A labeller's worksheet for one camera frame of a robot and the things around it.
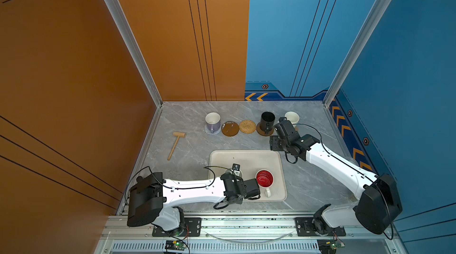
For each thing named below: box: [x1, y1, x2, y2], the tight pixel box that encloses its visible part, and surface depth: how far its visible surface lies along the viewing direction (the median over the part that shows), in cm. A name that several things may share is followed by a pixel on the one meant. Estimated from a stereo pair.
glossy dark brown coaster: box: [220, 121, 240, 137], surface depth 108 cm
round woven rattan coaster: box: [238, 119, 256, 135], surface depth 108 cm
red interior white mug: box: [255, 169, 275, 198], surface depth 82 cm
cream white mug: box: [284, 110, 300, 129], surface depth 102 cm
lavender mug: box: [204, 111, 221, 134], surface depth 104 cm
